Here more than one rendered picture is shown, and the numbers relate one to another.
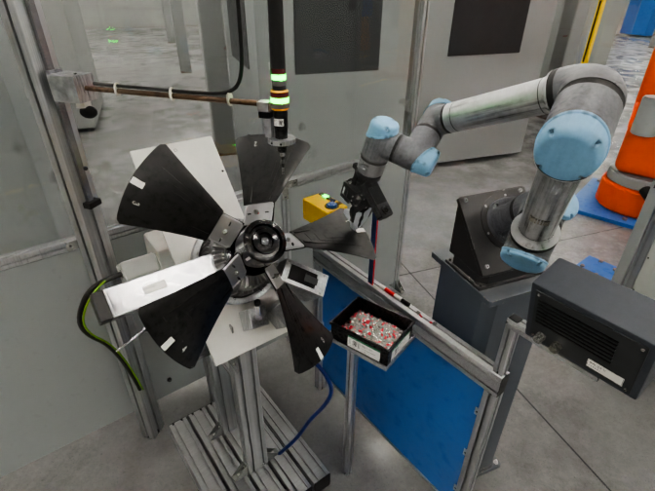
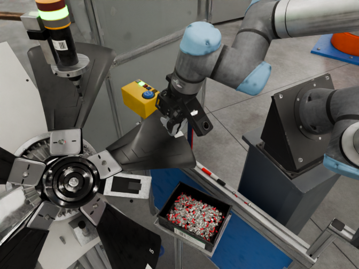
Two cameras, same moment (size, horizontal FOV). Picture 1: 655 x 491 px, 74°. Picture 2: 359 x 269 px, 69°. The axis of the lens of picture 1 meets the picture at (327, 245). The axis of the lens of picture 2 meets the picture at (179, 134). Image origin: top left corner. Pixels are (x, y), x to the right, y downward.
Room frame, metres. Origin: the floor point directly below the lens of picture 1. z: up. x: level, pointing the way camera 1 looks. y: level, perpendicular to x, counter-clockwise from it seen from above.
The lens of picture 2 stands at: (0.60, -0.03, 1.72)
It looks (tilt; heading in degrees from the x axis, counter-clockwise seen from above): 45 degrees down; 353
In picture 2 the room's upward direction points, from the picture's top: straight up
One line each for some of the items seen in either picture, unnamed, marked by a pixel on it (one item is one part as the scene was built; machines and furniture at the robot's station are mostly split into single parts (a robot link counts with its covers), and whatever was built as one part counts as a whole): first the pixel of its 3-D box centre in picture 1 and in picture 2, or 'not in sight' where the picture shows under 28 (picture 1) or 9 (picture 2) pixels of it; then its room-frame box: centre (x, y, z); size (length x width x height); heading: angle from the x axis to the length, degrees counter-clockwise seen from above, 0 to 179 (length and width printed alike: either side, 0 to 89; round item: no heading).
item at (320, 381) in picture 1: (319, 329); (149, 180); (1.55, 0.03, 0.39); 0.04 x 0.04 x 0.78; 38
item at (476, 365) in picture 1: (391, 305); (208, 181); (1.21, -0.23, 0.82); 0.90 x 0.04 x 0.08; 38
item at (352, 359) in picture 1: (349, 410); (178, 254); (1.09, -0.09, 0.40); 0.03 x 0.03 x 0.80; 53
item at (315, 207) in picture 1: (325, 213); (142, 100); (1.52, 0.01, 1.02); 0.16 x 0.10 x 0.11; 38
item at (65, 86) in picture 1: (71, 87); not in sight; (1.26, 0.72, 1.55); 0.10 x 0.07 x 0.09; 73
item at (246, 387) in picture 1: (248, 404); (96, 264); (1.07, 0.29, 0.46); 0.09 x 0.05 x 0.91; 128
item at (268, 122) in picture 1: (277, 122); (59, 42); (1.07, 0.13, 1.50); 0.09 x 0.07 x 0.10; 73
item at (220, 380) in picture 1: (217, 345); not in sight; (1.25, 0.43, 0.58); 0.09 x 0.05 x 1.15; 128
